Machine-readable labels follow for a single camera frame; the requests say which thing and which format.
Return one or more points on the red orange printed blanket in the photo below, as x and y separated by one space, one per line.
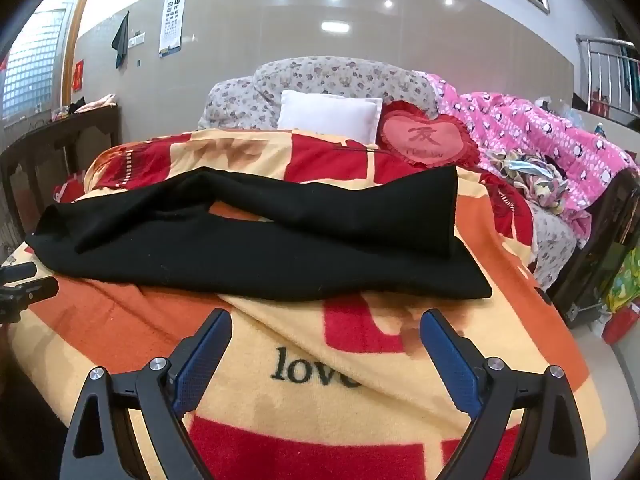
310 410

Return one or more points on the white pillow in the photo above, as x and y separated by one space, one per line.
327 115

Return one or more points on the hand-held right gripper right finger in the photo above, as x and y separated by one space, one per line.
450 360

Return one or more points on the red wall decoration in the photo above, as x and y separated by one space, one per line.
78 75

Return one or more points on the metal stair railing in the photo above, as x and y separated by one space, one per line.
600 70

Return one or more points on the pink penguin print quilt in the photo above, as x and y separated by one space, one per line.
530 130

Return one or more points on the red heart cushion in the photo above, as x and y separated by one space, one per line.
422 140

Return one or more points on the dark hanging cloth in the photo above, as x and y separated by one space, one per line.
121 40

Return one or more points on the yellow green bag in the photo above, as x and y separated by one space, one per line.
625 285

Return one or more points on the colourful crumpled cloth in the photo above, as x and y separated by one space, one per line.
530 180

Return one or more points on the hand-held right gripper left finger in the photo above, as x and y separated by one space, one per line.
200 360

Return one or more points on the eye chart poster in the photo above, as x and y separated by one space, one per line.
172 22

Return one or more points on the grey floral quilt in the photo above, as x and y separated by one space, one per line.
325 75

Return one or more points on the dark wooden side table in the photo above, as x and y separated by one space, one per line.
65 135

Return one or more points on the dark wooden bed frame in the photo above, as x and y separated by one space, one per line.
595 250

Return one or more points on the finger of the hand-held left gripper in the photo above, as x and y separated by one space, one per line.
30 291

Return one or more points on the white wall switch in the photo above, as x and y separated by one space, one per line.
136 39

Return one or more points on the pink cloth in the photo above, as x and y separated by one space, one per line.
97 104

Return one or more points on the glass block window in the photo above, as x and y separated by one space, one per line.
35 60

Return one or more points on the red bag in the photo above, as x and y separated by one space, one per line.
622 327

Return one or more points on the black pants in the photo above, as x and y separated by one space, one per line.
250 240

